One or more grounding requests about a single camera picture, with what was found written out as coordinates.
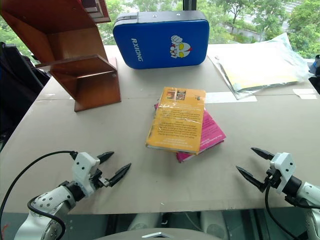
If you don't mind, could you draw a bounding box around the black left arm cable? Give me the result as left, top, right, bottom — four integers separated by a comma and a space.
0, 150, 77, 240

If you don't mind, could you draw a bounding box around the clear plastic bag with papers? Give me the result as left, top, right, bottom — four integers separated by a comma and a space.
207, 32, 314, 100

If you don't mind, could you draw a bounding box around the black bag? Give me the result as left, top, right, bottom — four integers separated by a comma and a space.
0, 41, 51, 151

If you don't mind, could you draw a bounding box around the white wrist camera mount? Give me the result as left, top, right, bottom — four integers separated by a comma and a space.
71, 151, 101, 199
269, 152, 297, 195

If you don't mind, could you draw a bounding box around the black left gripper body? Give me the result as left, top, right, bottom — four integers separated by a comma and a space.
87, 167, 111, 190

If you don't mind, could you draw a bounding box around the grey robot torso top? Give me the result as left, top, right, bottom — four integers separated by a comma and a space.
94, 227, 221, 240

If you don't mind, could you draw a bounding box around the brown wooden bookshelf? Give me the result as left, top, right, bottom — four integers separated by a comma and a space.
0, 0, 122, 113

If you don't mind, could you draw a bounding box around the orange paperback book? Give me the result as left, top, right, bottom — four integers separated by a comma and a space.
145, 86, 207, 155

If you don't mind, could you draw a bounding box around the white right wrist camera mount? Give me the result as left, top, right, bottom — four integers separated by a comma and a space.
269, 152, 297, 195

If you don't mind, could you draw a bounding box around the white tape piece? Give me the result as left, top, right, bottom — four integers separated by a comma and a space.
292, 88, 320, 100

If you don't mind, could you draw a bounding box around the pink paperback book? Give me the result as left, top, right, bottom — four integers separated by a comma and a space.
153, 102, 227, 164

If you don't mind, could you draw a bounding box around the blue AXIONG kick pad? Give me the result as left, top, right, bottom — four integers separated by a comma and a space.
112, 11, 211, 70

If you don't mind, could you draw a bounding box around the white paper label strip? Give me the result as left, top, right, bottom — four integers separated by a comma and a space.
204, 91, 258, 104

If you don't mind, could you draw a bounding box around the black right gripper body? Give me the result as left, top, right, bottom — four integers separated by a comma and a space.
263, 167, 282, 189

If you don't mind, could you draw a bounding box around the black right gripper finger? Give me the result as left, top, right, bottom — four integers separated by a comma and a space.
250, 147, 275, 161
235, 165, 267, 193

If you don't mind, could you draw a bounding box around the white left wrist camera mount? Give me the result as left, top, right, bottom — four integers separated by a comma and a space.
71, 151, 101, 199

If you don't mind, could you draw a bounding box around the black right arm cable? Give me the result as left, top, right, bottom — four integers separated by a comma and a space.
264, 174, 309, 240

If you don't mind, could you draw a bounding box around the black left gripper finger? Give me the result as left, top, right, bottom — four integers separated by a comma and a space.
107, 163, 132, 188
96, 151, 115, 165

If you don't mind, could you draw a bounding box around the dark object at edge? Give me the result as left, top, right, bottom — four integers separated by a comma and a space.
308, 54, 320, 95

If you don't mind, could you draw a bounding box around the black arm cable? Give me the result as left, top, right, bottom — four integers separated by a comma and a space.
0, 150, 77, 240
264, 174, 309, 240

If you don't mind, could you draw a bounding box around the black window frame post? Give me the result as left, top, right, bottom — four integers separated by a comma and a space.
182, 0, 196, 12

